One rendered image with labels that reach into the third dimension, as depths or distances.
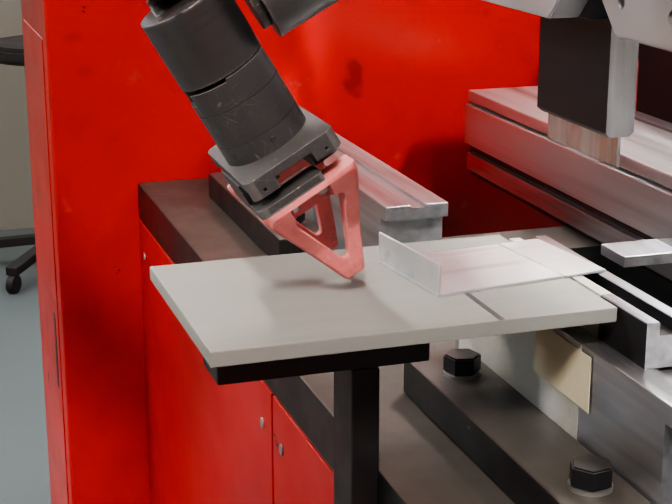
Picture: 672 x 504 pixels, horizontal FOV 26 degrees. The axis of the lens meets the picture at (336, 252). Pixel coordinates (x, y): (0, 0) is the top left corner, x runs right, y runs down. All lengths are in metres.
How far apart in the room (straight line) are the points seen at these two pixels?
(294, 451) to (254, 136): 0.37
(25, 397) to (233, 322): 2.64
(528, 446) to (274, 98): 0.28
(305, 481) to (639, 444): 0.35
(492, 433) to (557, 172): 0.63
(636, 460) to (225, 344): 0.26
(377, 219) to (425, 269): 0.36
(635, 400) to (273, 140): 0.27
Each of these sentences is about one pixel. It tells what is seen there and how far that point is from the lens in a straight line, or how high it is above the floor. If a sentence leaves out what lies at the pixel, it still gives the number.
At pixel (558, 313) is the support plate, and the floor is 1.00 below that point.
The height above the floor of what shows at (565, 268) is 1.00.
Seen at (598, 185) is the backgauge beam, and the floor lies 0.95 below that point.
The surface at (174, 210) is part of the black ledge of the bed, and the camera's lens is 1.65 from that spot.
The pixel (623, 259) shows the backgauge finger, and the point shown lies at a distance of 1.03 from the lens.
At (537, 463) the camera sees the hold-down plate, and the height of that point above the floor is 0.91.
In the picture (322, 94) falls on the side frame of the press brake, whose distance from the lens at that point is 1.82.
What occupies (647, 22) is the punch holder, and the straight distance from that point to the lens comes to 0.82.
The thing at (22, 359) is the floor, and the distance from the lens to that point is 3.76.
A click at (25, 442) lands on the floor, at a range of 3.27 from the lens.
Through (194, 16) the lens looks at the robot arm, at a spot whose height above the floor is 1.18.
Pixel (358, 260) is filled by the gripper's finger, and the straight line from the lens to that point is 0.93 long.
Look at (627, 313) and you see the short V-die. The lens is 0.93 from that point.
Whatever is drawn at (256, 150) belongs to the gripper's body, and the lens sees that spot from 0.90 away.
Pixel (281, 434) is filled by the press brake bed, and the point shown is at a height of 0.80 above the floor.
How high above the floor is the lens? 1.29
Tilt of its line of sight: 16 degrees down
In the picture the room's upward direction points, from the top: straight up
